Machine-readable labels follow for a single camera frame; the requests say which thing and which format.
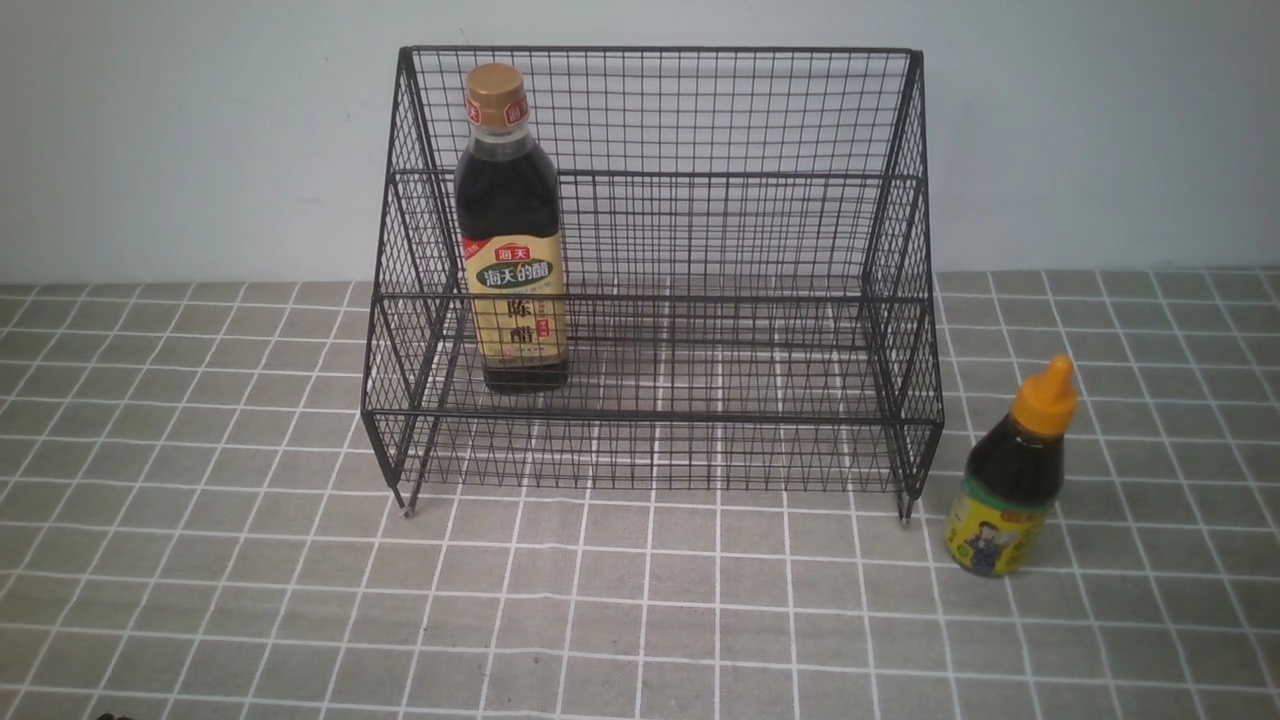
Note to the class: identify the grey grid-pattern tablecloth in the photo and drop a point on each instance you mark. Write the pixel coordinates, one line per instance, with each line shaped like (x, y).
(195, 527)

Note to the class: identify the small orange-capped sauce bottle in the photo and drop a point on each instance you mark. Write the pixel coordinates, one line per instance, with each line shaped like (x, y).
(1013, 476)

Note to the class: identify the black wire mesh shelf rack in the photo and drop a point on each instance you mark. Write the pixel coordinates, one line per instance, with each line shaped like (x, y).
(747, 256)

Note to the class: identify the dark vinegar bottle yellow label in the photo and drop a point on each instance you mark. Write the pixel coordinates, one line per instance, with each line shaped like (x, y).
(507, 201)

